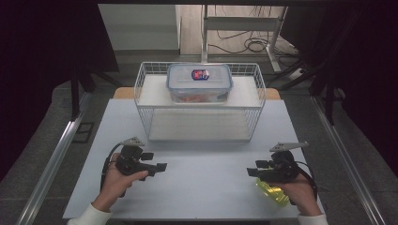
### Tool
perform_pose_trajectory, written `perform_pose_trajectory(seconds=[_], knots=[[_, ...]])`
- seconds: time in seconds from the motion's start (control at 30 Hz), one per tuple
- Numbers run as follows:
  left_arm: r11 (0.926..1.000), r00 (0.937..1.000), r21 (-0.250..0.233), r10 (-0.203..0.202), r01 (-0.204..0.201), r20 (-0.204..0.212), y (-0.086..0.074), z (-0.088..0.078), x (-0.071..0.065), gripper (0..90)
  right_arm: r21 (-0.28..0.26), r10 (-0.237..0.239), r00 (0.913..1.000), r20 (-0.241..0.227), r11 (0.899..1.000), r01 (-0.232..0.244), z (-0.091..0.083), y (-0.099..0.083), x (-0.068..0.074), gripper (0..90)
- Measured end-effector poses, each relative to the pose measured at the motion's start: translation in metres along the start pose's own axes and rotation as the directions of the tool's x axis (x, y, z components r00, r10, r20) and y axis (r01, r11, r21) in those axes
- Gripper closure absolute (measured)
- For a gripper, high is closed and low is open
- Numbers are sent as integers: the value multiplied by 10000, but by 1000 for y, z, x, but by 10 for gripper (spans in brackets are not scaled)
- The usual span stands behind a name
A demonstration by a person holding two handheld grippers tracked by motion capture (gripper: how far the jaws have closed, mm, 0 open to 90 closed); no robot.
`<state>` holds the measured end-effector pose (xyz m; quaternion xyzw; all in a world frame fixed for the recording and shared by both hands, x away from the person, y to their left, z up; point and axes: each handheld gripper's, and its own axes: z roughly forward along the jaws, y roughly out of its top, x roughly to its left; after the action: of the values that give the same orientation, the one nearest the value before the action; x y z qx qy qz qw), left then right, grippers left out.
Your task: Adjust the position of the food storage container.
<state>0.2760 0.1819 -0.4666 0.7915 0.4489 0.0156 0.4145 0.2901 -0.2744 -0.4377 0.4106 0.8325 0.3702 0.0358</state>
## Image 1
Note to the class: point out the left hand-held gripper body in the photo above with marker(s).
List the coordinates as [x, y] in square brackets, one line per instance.
[130, 162]

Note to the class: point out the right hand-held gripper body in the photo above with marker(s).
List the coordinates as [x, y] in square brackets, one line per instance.
[283, 170]

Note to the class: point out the clear plastic container blue lid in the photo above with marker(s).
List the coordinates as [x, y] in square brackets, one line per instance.
[200, 84]

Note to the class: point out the person's left hand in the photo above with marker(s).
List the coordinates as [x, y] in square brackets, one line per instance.
[114, 184]

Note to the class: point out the person's right hand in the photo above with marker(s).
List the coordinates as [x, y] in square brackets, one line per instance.
[303, 197]

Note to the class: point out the yellow transparent plastic piece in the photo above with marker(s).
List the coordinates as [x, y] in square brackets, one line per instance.
[273, 192]

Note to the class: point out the wooden table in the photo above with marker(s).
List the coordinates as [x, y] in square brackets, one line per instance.
[123, 93]

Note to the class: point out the black metal stand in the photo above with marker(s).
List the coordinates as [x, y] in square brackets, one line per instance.
[329, 100]
[75, 93]

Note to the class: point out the white power strip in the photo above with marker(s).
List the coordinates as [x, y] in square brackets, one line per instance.
[297, 74]

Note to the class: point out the white cabinet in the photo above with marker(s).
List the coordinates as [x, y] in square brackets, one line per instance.
[137, 28]

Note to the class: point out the aluminium rail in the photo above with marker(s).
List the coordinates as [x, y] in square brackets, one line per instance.
[347, 156]
[56, 156]

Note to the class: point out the white metal desk frame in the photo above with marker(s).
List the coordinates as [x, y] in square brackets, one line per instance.
[241, 23]

